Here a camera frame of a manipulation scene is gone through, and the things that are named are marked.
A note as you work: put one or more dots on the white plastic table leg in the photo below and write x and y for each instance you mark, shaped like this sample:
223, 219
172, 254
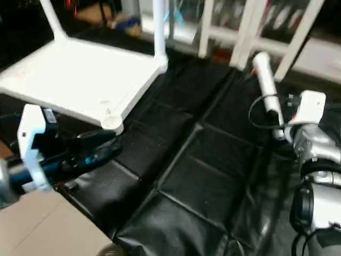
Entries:
159, 29
53, 21
266, 80

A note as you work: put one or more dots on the white plastic table top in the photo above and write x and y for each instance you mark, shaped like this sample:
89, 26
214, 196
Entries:
80, 74

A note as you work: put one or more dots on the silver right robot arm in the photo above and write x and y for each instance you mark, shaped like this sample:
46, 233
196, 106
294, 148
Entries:
317, 170

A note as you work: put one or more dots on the white drawer unit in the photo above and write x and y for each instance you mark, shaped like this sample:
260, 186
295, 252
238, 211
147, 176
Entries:
325, 58

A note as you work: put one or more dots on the white glass door cabinet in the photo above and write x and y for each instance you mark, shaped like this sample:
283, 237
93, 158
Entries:
256, 32

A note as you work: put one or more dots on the black work mat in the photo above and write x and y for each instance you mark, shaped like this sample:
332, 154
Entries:
202, 176

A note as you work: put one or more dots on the brown cardboard box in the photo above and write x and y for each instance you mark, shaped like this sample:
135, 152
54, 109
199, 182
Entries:
125, 24

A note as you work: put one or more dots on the light blue mop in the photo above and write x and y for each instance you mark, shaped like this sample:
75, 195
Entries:
175, 18

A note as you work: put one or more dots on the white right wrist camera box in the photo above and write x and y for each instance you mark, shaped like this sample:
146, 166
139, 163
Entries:
309, 109

